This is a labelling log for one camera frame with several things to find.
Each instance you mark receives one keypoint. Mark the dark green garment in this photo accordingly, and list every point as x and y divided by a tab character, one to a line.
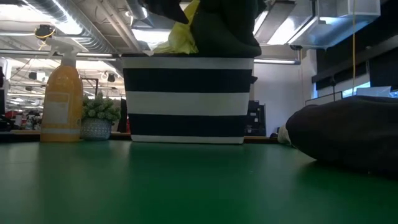
224	28

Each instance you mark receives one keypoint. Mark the black garment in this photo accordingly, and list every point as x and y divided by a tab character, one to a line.
348	133

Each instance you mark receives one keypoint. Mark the navy white striped laundry basket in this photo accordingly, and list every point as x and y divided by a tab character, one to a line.
186	102

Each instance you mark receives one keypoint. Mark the black background cabinet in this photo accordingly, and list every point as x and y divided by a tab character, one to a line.
256	118

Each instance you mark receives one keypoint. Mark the yellow garment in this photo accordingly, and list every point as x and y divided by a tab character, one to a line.
182	37

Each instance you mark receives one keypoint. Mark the cream folded garment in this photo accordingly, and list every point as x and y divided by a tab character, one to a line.
283	135

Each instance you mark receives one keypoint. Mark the white tube light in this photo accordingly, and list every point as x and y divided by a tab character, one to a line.
276	62

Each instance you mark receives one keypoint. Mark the green succulent in grey pot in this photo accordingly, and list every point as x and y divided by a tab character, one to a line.
99	109

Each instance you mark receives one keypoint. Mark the white partition panel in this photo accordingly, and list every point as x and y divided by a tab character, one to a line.
323	99

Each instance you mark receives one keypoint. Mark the orange spray bottle white trigger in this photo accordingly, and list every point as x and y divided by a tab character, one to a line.
62	102

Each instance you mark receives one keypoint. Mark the white board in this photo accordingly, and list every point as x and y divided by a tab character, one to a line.
373	91

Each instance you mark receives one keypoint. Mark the black dome camera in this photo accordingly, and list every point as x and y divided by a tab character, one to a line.
296	47

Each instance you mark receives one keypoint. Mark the round silver ventilation duct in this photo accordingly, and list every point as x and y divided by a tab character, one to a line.
138	9

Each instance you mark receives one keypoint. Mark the corrugated silver ventilation duct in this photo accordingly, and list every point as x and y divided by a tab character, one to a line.
90	37

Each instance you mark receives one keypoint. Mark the shiny metal duct hood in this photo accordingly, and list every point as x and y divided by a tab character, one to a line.
326	28

